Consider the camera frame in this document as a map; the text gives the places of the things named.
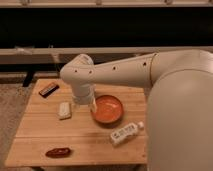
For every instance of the orange ceramic bowl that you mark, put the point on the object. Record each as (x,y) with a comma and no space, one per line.
(109,109)

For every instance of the white sponge block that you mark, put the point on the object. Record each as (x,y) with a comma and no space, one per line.
(64,111)

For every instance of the grey metal rail frame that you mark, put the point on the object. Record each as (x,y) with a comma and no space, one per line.
(58,55)

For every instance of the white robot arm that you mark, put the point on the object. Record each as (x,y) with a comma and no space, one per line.
(179,120)

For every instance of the dark brown rectangular bar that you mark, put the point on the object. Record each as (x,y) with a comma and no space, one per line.
(46,91)

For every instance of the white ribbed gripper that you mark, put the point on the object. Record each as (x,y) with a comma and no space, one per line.
(84,95)

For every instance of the white plastic bottle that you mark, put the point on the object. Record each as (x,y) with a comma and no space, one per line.
(128,131)

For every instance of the light wooden table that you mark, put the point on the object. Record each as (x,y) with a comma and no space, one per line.
(40,130)

